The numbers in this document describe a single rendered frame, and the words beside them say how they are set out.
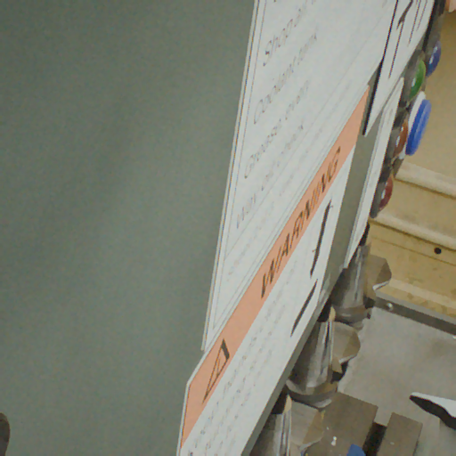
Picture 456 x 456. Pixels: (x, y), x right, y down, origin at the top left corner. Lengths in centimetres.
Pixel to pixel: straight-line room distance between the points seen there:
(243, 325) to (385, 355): 126
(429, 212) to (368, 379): 25
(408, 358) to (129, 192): 139
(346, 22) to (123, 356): 13
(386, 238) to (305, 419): 63
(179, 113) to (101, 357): 4
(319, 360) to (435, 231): 59
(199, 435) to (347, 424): 106
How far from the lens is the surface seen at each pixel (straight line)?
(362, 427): 135
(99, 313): 17
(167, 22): 16
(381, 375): 154
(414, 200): 146
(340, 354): 97
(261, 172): 25
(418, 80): 48
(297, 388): 92
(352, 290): 99
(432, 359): 155
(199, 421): 28
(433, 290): 154
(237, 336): 29
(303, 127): 28
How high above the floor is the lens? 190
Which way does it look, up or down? 39 degrees down
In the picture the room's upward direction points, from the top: 9 degrees clockwise
